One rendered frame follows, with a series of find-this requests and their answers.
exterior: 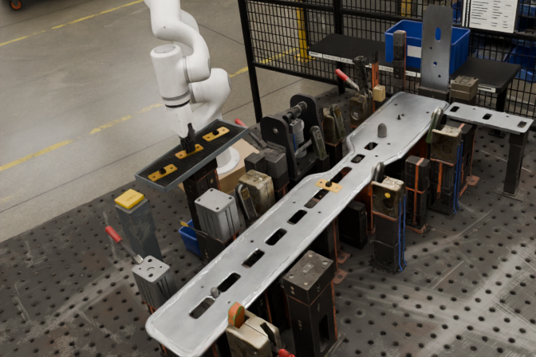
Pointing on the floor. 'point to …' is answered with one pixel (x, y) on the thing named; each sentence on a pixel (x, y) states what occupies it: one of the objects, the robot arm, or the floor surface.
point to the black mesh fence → (352, 20)
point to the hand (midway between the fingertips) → (187, 144)
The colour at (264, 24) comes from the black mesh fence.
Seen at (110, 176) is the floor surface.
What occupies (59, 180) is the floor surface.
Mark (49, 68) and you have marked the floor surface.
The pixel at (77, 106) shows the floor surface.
